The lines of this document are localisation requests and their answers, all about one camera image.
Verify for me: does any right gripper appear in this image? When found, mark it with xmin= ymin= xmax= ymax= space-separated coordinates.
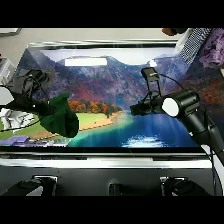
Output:
xmin=129 ymin=96 xmax=165 ymax=117

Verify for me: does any green garment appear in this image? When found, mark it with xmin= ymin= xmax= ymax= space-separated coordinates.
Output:
xmin=39 ymin=92 xmax=81 ymax=139

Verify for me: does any black and white checked garment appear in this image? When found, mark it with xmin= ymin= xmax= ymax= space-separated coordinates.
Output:
xmin=179 ymin=28 xmax=213 ymax=66

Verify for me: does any purple garment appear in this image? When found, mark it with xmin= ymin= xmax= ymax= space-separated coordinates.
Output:
xmin=199 ymin=28 xmax=224 ymax=70

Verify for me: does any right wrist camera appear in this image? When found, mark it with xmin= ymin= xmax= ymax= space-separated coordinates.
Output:
xmin=140 ymin=66 xmax=165 ymax=100

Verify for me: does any silver frame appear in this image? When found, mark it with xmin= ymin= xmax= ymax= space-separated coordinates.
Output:
xmin=0 ymin=151 xmax=224 ymax=197

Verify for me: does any black cable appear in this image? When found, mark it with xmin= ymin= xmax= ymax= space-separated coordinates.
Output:
xmin=199 ymin=143 xmax=224 ymax=197

